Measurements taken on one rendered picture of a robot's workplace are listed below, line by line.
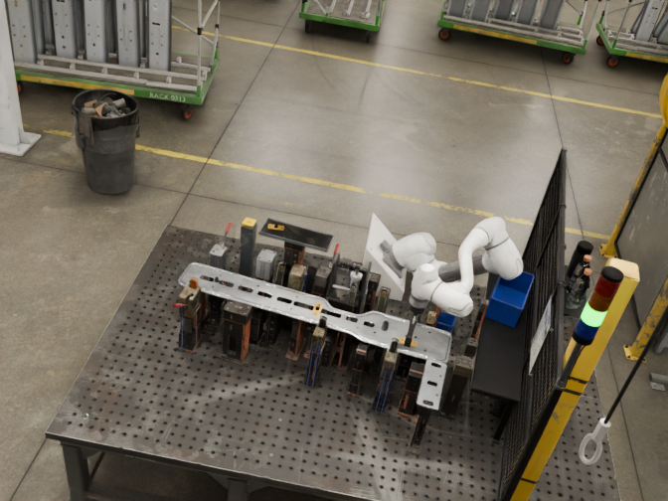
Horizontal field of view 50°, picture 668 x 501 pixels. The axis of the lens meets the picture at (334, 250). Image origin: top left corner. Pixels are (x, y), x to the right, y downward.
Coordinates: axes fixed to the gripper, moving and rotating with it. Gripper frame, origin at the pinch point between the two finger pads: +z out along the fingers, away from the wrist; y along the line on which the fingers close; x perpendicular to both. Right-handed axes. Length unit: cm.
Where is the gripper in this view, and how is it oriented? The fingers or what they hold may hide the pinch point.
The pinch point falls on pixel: (410, 334)
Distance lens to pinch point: 344.6
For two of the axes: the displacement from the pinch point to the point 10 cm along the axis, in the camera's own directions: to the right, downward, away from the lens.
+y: 2.6, -5.6, 7.8
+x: -9.6, -2.6, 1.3
